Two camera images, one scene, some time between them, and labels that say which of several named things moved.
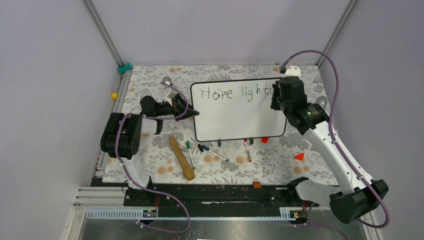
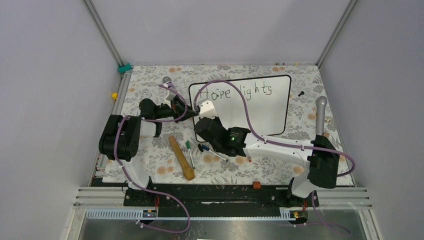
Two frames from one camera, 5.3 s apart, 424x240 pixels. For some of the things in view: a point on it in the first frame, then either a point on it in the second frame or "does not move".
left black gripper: (179, 105) does not move
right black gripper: (274, 105) to (217, 120)
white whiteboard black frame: (236, 110) does not move
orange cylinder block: (256, 185) does not move
